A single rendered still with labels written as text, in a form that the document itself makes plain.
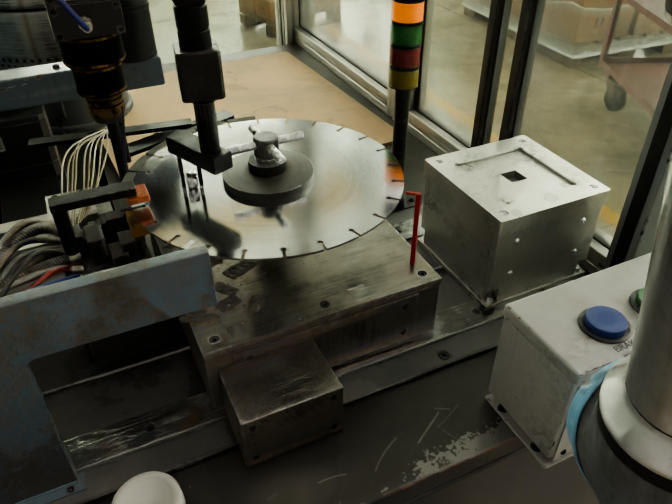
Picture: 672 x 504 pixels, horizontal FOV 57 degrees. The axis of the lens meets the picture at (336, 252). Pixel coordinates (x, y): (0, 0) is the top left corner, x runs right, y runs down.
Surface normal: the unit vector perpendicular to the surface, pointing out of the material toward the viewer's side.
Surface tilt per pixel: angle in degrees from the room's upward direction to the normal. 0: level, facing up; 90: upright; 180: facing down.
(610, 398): 54
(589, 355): 0
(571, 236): 90
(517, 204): 0
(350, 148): 0
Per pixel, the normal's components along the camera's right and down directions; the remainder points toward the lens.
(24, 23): 0.07, 0.60
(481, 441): 0.00, -0.80
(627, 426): -0.80, -0.38
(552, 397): -0.90, 0.26
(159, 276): 0.43, 0.54
